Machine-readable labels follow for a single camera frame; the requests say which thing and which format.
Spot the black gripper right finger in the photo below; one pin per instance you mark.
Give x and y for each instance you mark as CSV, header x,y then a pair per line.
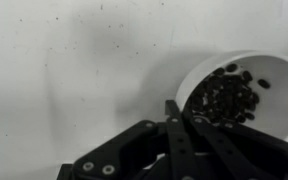
x,y
250,153

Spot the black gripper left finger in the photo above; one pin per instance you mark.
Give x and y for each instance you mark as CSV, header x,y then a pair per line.
x,y
124,150

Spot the white bowl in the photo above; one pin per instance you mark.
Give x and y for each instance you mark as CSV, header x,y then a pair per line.
x,y
280,100

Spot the dark beans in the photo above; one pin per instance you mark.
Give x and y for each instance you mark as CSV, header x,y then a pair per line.
x,y
224,96

